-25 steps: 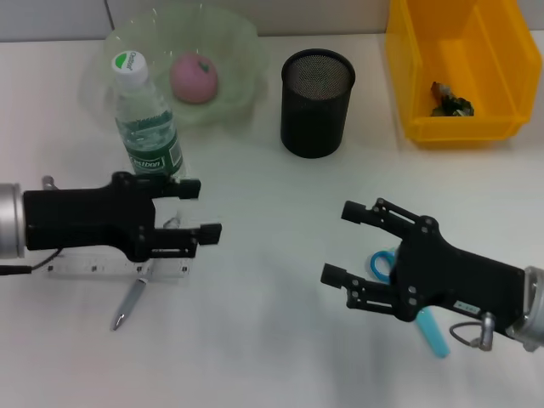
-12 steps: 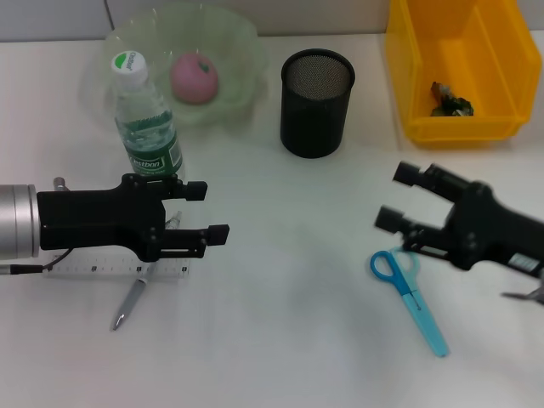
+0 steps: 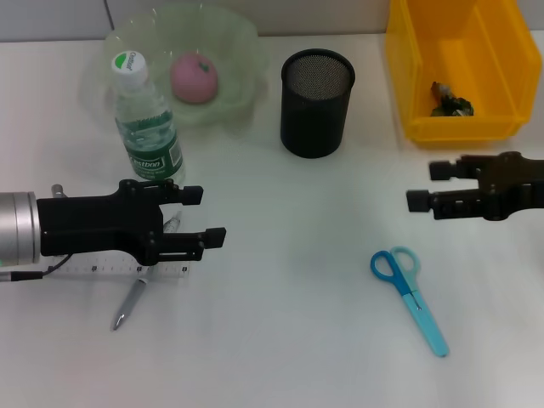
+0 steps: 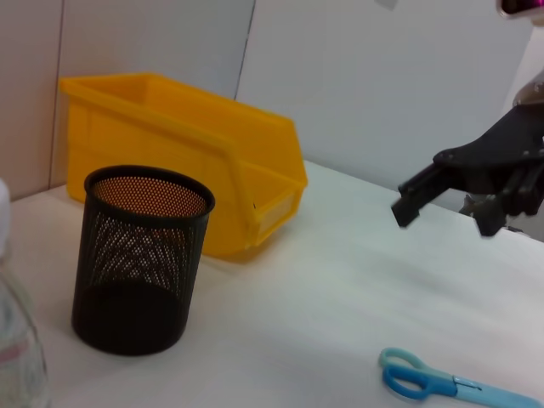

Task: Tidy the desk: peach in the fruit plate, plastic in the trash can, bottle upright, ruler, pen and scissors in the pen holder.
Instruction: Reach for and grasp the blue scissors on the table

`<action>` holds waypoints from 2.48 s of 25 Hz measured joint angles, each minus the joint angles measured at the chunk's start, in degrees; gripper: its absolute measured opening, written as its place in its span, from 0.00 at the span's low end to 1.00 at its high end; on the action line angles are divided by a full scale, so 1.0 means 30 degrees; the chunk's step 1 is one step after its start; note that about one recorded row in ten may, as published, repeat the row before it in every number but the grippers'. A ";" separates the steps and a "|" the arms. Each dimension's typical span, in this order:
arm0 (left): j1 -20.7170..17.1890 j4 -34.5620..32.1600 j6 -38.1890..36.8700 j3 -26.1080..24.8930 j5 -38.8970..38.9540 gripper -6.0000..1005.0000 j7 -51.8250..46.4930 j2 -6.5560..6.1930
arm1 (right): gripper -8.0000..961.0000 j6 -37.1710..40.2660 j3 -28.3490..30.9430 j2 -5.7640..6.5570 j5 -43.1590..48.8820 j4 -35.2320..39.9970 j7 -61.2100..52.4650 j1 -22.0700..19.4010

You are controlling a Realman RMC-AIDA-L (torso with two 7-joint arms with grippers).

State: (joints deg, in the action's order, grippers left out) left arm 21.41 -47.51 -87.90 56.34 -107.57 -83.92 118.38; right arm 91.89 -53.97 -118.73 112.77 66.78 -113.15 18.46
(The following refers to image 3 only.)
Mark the blue scissors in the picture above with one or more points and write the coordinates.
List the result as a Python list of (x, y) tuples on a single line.
[(408, 289)]

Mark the yellow plastic bin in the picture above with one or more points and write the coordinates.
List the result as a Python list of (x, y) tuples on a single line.
[(459, 51)]

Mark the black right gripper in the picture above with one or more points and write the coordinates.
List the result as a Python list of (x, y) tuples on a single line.
[(518, 183)]

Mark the white and silver left arm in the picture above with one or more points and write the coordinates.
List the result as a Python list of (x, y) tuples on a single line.
[(19, 227)]

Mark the black mesh pen holder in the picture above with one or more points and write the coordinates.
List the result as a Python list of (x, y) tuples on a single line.
[(314, 119)]

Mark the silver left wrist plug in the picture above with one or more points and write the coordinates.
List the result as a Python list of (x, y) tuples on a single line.
[(58, 191)]

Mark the green plastic wrapper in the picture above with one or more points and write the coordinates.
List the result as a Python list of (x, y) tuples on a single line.
[(450, 104)]

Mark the clear green-label water bottle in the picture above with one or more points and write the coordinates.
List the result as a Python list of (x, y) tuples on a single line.
[(149, 136)]

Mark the green translucent fruit bowl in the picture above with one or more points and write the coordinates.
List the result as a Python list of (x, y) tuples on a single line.
[(229, 64)]

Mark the silver ballpoint pen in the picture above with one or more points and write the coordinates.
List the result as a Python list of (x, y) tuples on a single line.
[(127, 306)]

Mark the clear plastic ruler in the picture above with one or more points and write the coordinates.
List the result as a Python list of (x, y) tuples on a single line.
[(110, 269)]

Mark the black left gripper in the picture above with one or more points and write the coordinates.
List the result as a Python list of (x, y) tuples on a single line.
[(98, 225)]

